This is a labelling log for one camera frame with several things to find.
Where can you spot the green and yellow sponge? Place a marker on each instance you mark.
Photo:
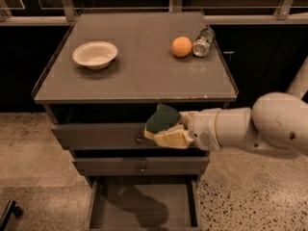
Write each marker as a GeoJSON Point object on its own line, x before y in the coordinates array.
{"type": "Point", "coordinates": [164, 118]}

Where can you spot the green soda can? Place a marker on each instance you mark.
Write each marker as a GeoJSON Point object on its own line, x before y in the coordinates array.
{"type": "Point", "coordinates": [201, 46]}

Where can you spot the black caster wheel base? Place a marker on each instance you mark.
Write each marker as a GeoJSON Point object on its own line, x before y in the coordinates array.
{"type": "Point", "coordinates": [10, 209]}

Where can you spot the orange fruit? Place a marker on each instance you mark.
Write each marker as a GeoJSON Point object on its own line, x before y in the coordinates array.
{"type": "Point", "coordinates": [181, 47]}

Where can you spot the white paper bowl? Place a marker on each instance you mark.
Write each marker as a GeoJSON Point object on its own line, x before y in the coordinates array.
{"type": "Point", "coordinates": [95, 55]}

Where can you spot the grey top drawer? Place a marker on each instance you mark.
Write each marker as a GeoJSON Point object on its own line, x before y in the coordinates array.
{"type": "Point", "coordinates": [78, 136]}

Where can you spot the grey open bottom drawer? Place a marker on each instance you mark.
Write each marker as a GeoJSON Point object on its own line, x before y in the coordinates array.
{"type": "Point", "coordinates": [144, 203]}

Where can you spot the grey middle drawer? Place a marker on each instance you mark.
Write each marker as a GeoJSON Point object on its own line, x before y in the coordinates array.
{"type": "Point", "coordinates": [141, 166]}

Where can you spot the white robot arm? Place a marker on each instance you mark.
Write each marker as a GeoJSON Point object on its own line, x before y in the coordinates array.
{"type": "Point", "coordinates": [277, 123]}

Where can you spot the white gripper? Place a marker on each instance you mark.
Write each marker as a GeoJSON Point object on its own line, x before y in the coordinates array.
{"type": "Point", "coordinates": [202, 129]}

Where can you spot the metal railing frame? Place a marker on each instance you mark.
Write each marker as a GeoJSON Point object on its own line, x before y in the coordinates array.
{"type": "Point", "coordinates": [215, 12]}

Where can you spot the grey drawer cabinet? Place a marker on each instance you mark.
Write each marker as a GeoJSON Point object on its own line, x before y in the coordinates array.
{"type": "Point", "coordinates": [143, 75]}

